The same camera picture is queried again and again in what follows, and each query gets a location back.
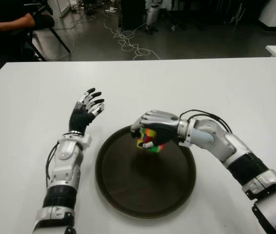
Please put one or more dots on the white panel board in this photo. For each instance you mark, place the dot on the white panel board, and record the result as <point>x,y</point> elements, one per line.
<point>62,7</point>

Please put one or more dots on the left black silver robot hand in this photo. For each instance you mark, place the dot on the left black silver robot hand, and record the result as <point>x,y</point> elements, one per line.
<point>79,119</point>

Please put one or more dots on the right silver black robot arm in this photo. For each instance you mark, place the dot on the right silver black robot arm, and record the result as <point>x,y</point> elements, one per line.
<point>237,146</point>

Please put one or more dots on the left silver black robot arm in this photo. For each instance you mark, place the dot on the left silver black robot arm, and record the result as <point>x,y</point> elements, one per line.
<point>64,156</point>

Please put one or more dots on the black chair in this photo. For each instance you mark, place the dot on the black chair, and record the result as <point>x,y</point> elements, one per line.
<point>60,39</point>

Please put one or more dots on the dark brown round plate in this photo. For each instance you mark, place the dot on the dark brown round plate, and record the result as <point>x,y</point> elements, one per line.
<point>145,185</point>

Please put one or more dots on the seated person in black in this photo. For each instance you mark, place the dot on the seated person in black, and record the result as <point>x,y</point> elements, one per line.
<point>6,23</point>

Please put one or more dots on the multicoloured Rubik's cube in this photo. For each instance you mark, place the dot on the multicoloured Rubik's cube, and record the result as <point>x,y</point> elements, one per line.
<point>148,133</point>

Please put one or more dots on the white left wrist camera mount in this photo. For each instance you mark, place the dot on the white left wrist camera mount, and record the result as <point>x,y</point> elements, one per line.
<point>87,142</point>

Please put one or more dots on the folded metal stand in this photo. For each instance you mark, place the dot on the folded metal stand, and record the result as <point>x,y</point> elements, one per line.
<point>237,14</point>

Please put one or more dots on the black cabinet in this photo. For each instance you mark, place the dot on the black cabinet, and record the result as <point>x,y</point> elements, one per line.
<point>133,14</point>

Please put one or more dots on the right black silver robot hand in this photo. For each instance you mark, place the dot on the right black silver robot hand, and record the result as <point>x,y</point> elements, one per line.
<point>164,126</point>

